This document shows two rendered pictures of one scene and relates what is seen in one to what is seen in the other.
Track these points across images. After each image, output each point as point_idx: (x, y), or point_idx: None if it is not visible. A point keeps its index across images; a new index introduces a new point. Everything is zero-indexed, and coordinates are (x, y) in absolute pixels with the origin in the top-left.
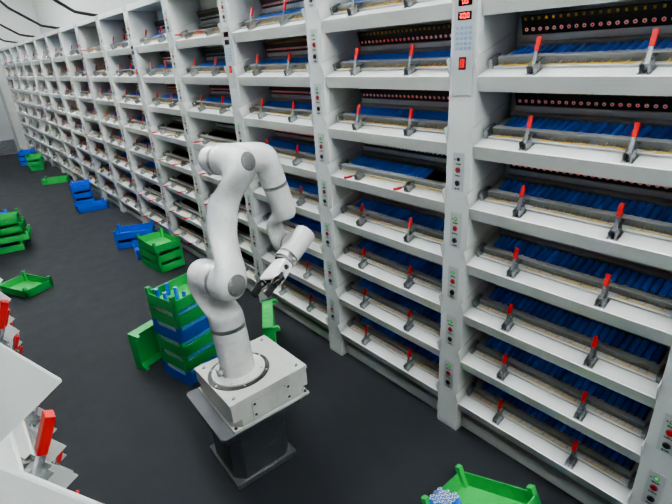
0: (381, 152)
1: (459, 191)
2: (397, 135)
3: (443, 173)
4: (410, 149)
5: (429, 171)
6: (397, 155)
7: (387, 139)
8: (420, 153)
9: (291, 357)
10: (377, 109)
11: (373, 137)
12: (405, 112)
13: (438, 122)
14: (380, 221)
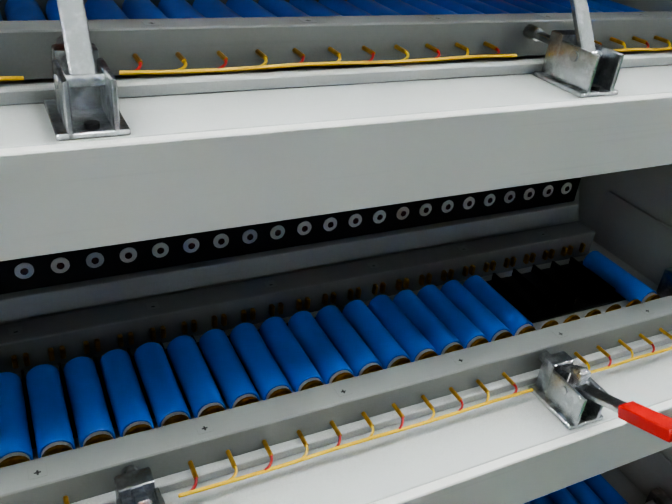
0: (2, 322)
1: None
2: (539, 101)
3: (521, 279)
4: (604, 172)
5: (495, 290)
6: (197, 290)
7: (470, 144)
8: (349, 233)
9: None
10: (37, 5)
11: (341, 156)
12: (321, 4)
13: (632, 16)
14: None
